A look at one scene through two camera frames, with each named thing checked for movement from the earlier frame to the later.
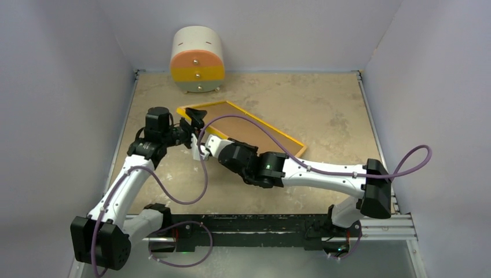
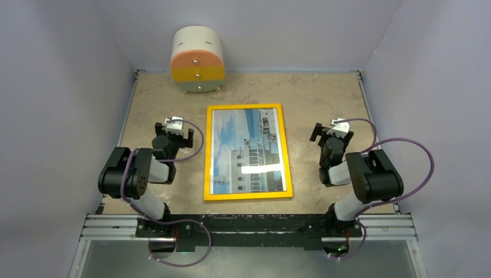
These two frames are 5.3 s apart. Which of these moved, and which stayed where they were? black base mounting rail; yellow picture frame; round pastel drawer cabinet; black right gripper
Moved: black right gripper; yellow picture frame
Stayed: black base mounting rail; round pastel drawer cabinet
